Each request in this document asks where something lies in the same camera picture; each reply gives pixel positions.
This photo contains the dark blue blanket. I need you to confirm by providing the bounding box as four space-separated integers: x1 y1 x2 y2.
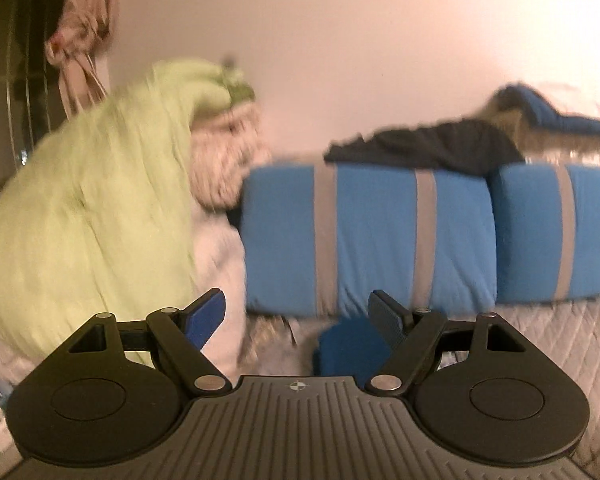
480 82 600 141

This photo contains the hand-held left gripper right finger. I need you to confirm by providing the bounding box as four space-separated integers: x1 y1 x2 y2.
365 289 526 397

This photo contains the navy blue hoodie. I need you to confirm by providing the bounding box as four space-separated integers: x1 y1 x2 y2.
314 319 396 377

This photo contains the blue grey-striped pillow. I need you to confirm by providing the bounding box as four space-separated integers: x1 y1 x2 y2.
240 162 498 321
490 162 600 306

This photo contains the metal window grille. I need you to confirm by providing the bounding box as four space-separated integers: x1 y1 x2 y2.
0 5 66 181

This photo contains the dark cloth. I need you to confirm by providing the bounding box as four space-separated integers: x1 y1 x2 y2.
324 120 526 178

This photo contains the light green blanket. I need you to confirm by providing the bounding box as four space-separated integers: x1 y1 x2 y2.
0 57 256 368

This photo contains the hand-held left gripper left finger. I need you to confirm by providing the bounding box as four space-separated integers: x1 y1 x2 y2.
67 289 233 397

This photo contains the grey quilted bed cover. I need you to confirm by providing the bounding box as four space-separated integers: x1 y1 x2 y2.
240 292 600 480

